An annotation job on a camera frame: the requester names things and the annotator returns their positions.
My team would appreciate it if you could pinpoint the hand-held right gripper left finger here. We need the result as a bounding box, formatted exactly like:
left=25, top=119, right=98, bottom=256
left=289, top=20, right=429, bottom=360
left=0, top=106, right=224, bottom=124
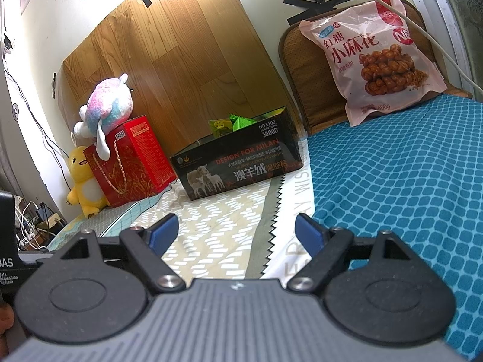
left=51, top=213, right=187, bottom=295

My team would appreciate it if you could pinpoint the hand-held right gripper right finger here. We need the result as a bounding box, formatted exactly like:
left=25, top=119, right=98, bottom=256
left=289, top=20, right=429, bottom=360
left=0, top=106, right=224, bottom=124
left=287, top=213, right=414, bottom=293

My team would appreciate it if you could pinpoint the black cardboard box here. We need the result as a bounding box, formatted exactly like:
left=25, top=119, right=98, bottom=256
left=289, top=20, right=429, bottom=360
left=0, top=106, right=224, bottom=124
left=170, top=107, right=304, bottom=200

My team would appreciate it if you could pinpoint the dark green snack packet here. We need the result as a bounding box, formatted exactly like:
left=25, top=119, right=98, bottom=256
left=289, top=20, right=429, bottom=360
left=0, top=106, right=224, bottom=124
left=207, top=118, right=235, bottom=139

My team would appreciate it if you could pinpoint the person's left hand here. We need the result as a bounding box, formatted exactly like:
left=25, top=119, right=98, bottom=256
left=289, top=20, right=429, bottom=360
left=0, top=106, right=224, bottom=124
left=0, top=302, right=16, bottom=348

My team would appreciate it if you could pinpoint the white lettered towel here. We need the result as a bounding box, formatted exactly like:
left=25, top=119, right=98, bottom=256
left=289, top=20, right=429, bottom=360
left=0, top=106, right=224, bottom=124
left=245, top=160, right=321, bottom=280

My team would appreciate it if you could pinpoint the beige patterned cloth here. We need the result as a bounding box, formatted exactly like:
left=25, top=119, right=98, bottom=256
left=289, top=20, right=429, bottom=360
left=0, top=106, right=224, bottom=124
left=132, top=173, right=287, bottom=280

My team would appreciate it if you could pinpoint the white power strip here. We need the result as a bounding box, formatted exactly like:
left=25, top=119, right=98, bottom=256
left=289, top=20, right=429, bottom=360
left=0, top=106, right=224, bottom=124
left=17, top=211, right=64, bottom=251

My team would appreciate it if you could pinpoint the red gift bag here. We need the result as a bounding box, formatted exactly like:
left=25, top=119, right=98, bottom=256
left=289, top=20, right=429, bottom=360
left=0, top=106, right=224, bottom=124
left=83, top=115, right=178, bottom=208

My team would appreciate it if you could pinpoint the yellow plush duck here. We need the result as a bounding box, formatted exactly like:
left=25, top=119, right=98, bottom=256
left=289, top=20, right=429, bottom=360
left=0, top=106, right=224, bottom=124
left=67, top=145, right=110, bottom=218

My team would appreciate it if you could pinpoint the blue patterned mat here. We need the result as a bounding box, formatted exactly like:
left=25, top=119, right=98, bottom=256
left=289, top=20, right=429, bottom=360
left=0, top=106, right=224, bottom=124
left=302, top=94, right=483, bottom=351

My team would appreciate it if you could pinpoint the pastel plush unicorn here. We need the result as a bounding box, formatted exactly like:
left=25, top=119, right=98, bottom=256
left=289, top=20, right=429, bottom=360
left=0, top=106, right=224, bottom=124
left=73, top=73, right=134, bottom=159

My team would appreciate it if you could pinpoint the wooden board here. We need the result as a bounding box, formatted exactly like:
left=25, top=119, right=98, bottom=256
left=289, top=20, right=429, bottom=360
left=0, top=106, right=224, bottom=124
left=62, top=0, right=306, bottom=159

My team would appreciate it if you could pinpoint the large pink snack bag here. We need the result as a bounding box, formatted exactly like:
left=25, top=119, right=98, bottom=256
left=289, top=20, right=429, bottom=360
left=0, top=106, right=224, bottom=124
left=299, top=0, right=448, bottom=127

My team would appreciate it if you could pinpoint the black wall cable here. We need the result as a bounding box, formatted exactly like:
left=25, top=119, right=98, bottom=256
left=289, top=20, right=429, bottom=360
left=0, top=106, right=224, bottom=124
left=0, top=45, right=72, bottom=215

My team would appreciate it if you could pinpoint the white cable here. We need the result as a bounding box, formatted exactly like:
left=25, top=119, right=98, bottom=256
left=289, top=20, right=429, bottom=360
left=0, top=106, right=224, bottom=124
left=332, top=0, right=483, bottom=100

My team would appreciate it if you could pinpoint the white window frame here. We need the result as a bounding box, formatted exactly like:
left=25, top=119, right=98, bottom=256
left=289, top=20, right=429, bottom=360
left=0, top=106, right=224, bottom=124
left=411, top=0, right=483, bottom=95

